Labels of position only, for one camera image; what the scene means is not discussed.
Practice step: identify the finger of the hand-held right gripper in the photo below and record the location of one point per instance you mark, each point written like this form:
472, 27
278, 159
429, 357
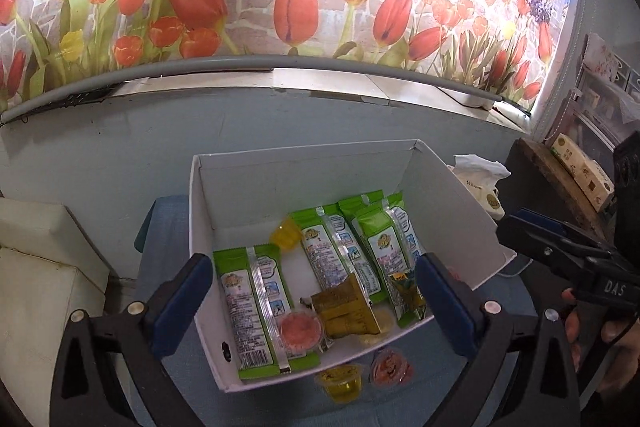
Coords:
525, 239
542, 219

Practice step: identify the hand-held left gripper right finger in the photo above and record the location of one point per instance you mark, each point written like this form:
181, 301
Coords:
445, 302

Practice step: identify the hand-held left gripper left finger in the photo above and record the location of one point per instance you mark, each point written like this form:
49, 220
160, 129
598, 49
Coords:
182, 302

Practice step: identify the small dark green snack packet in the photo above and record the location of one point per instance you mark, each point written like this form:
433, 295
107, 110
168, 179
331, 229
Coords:
407, 294

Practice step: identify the long green snack packet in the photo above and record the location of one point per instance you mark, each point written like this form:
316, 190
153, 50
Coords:
330, 252
250, 302
385, 252
407, 222

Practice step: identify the small gold snack packet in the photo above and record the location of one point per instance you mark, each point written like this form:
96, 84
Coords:
345, 312

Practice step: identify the white cardboard box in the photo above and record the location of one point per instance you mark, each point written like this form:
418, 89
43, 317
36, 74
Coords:
300, 177

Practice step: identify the person's right hand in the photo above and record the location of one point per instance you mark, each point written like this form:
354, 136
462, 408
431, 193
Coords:
617, 357

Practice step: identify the wooden shelf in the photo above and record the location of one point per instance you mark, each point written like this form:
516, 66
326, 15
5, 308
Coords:
530, 167

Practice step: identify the cream patterned carton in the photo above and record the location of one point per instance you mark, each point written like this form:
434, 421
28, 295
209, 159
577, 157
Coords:
580, 167

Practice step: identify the white tissue pack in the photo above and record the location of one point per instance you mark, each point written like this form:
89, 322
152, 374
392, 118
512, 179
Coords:
480, 187

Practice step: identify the clear plastic storage bin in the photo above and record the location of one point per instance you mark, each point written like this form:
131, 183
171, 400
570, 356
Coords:
595, 112

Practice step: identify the blue tablecloth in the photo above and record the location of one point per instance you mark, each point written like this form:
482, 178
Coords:
280, 407

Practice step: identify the white leather sofa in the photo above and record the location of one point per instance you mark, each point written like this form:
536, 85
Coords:
35, 297

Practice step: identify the plastic drawer unit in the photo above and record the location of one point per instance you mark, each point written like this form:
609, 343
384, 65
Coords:
631, 79

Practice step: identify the floral paper box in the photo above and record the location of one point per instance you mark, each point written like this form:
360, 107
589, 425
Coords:
602, 54

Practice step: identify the grey pipe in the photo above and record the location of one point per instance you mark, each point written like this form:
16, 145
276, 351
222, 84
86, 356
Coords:
200, 64

